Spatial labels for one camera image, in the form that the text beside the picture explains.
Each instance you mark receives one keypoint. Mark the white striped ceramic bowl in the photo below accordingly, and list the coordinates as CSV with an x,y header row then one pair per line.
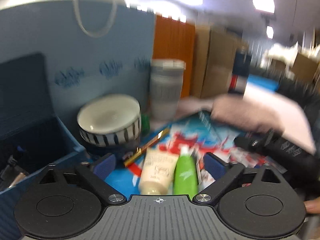
x,y
111,120

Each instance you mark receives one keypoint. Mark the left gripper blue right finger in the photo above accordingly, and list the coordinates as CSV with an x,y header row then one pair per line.
x,y
226,175

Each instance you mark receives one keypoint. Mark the brown cardboard box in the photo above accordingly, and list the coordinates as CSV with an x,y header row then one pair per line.
x,y
214,55

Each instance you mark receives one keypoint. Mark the dark blue lower bowl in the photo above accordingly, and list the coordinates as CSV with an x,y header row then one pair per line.
x,y
121,152

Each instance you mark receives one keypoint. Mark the orange cardboard box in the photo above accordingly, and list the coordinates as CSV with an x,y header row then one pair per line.
x,y
175,40

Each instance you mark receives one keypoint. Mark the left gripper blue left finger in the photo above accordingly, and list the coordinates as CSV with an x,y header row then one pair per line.
x,y
93,175

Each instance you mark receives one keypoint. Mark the pink knitted cloth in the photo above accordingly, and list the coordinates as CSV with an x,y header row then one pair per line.
x,y
258,110

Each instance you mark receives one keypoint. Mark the large blue cardboard box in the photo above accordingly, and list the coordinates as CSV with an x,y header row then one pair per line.
x,y
81,68

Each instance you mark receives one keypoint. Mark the grey white travel mug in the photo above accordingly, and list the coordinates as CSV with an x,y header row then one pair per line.
x,y
166,81

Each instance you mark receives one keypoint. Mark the cream lotion tube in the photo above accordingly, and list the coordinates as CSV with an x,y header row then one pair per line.
x,y
157,172

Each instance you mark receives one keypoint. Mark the green tube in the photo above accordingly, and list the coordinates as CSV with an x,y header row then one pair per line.
x,y
185,178

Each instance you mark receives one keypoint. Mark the person hand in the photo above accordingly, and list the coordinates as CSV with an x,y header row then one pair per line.
x,y
313,206

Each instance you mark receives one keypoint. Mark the gold pen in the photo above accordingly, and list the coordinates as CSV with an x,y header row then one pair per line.
x,y
142,150

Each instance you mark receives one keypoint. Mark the dark blue plastic storage box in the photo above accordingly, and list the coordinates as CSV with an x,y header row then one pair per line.
x,y
32,135

